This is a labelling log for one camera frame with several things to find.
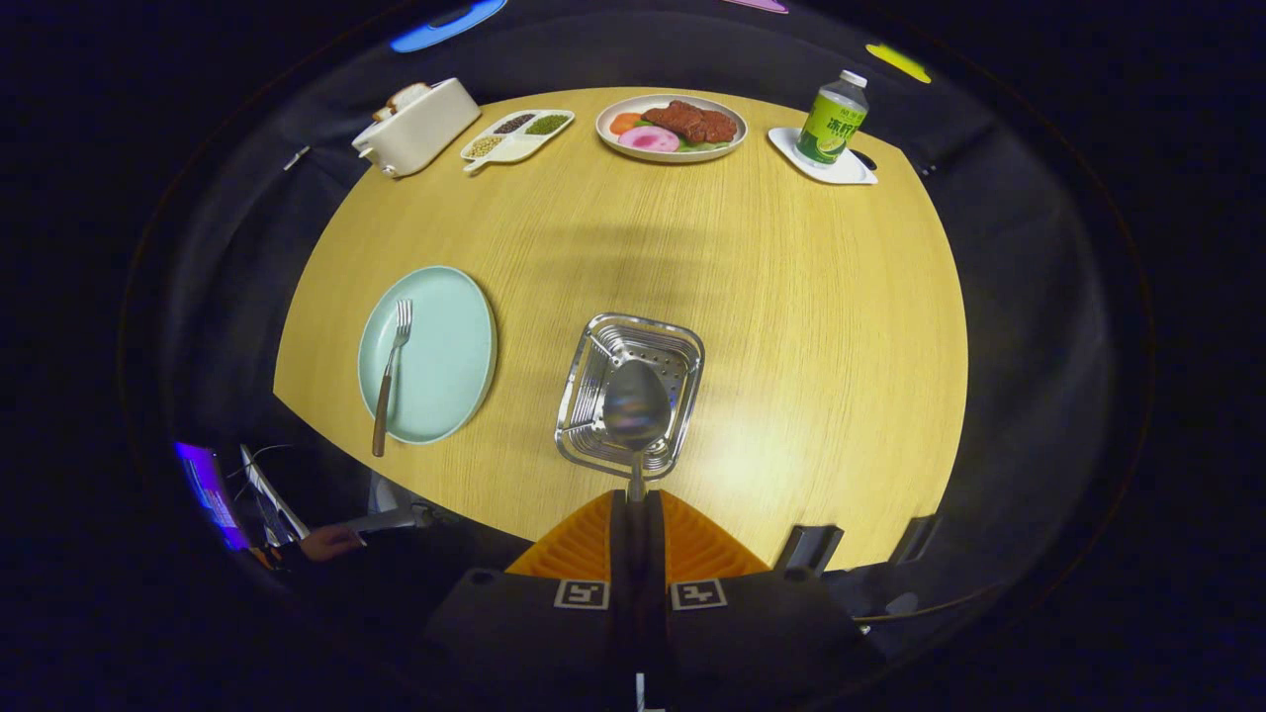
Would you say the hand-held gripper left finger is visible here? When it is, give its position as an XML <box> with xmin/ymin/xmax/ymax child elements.
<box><xmin>420</xmin><ymin>490</ymin><xmax>635</xmax><ymax>712</ymax></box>

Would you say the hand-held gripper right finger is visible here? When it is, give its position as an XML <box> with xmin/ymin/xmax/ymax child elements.
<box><xmin>641</xmin><ymin>490</ymin><xmax>883</xmax><ymax>712</ymax></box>

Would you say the metal spoon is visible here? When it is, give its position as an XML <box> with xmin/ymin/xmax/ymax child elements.
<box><xmin>601</xmin><ymin>359</ymin><xmax>674</xmax><ymax>505</ymax></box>

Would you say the metal wire basket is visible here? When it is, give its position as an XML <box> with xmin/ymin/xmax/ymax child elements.
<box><xmin>554</xmin><ymin>312</ymin><xmax>706</xmax><ymax>483</ymax></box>

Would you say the fork with wooden handle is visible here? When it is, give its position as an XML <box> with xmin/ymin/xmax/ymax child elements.
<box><xmin>371</xmin><ymin>299</ymin><xmax>414</xmax><ymax>459</ymax></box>

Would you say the white metal bar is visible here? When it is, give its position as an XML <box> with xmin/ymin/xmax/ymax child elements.
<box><xmin>341</xmin><ymin>475</ymin><xmax>436</xmax><ymax>535</ymax></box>

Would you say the light teal plate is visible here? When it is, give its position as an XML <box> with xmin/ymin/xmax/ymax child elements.
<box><xmin>357</xmin><ymin>265</ymin><xmax>498</xmax><ymax>446</ymax></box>

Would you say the white compartment tray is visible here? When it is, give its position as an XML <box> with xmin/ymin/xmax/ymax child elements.
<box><xmin>460</xmin><ymin>109</ymin><xmax>576</xmax><ymax>174</ymax></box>

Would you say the computer screen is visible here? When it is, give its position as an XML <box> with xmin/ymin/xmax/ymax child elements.
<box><xmin>175</xmin><ymin>442</ymin><xmax>250</xmax><ymax>552</ymax></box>

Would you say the white square coaster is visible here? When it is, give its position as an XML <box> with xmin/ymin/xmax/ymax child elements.
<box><xmin>768</xmin><ymin>126</ymin><xmax>879</xmax><ymax>186</ymax></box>

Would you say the brown steak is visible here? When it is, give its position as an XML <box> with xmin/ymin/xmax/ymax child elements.
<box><xmin>643</xmin><ymin>100</ymin><xmax>740</xmax><ymax>144</ymax></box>

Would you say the white plate with food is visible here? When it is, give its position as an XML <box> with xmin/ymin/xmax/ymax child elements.
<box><xmin>595</xmin><ymin>93</ymin><xmax>749</xmax><ymax>164</ymax></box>

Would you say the green label drink bottle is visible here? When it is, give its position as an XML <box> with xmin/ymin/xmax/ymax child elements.
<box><xmin>794</xmin><ymin>69</ymin><xmax>870</xmax><ymax>167</ymax></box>

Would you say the white toaster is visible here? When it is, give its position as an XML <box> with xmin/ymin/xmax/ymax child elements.
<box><xmin>352</xmin><ymin>77</ymin><xmax>483</xmax><ymax>179</ymax></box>

